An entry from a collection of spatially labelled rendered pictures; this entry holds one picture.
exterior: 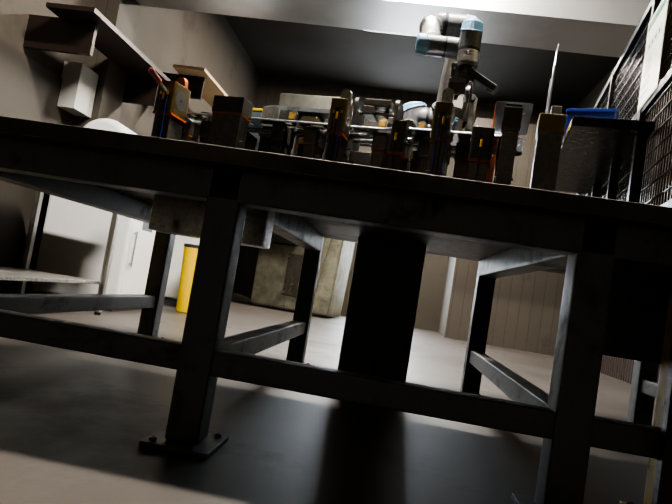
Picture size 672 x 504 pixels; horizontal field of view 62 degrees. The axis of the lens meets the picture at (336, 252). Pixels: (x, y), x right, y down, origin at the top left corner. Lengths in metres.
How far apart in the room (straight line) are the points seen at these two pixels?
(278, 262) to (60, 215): 3.60
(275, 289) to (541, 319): 3.40
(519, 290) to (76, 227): 5.26
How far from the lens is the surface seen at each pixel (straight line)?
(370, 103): 2.32
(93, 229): 4.24
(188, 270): 4.87
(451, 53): 2.19
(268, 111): 2.39
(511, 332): 7.47
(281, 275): 7.31
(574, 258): 1.35
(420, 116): 2.68
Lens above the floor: 0.42
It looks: 3 degrees up
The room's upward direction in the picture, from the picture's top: 9 degrees clockwise
